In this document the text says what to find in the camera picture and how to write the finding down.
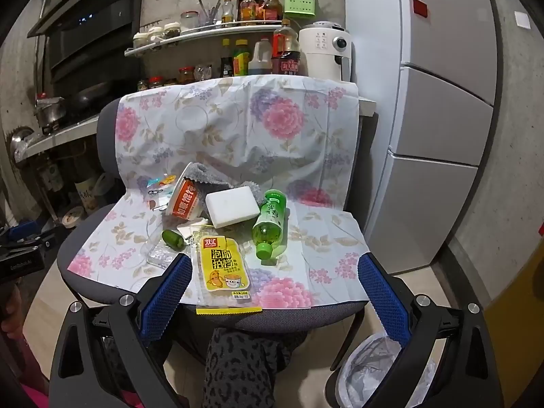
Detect person's leg patterned pants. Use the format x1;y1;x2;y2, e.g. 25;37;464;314
204;327;307;408

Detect large soy sauce bottle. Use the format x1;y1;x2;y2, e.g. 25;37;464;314
272;19;302;75

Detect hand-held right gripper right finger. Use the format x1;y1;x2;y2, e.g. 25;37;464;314
357;252;506;408

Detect steel pressure cooker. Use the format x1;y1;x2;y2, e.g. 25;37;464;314
35;92;66;134

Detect yellow panel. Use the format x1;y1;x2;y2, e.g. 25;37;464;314
484;238;544;408

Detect grey office chair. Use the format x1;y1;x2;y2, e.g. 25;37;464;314
56;93;379;375

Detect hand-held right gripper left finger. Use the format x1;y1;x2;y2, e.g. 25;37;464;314
49;253;194;408

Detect floral cloth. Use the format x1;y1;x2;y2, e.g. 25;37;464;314
68;74;370;313

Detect black range hood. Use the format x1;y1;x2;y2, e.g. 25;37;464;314
28;0;145;86

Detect person's left hand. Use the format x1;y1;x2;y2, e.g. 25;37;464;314
0;283;28;341

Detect glass jar with chopsticks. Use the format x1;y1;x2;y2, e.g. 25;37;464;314
198;0;222;26

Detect green yellow labelled bottle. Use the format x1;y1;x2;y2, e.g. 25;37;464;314
232;39;251;77

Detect white curved wall shelf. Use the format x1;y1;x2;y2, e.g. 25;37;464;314
124;19;285;57

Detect grey fluffy cloth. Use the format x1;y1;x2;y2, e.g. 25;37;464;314
183;161;264;205

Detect yellow sausage packet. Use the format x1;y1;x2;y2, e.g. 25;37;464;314
190;232;263;316

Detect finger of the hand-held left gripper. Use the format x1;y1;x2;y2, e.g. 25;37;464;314
0;226;65;251

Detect clear plastic bottle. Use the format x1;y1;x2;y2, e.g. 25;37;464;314
147;228;188;269

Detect black wok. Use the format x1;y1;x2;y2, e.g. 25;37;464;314
70;81;113;109

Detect green plastic bottle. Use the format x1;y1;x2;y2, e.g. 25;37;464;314
252;189;289;261

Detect white foam block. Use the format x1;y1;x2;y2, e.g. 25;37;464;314
206;186;261;229

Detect small colourful snack wrapper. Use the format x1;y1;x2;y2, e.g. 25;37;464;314
143;174;178;212

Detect white refrigerator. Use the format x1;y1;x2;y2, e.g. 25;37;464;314
344;0;500;277

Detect yellow oil bottle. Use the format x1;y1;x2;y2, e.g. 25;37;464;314
239;0;258;24

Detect trash bin with white bag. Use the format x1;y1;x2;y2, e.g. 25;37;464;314
325;334;438;408

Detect kitchen counter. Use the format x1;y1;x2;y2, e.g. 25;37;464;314
23;110;103;158

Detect orange instant noodle bowl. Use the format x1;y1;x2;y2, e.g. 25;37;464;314
164;168;209;222

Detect white air fryer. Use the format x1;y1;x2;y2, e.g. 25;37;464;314
299;21;353;82

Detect green utensil holder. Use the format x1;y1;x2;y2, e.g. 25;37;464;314
284;0;317;14

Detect white printed jug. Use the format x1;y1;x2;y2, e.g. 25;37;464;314
74;172;115;217

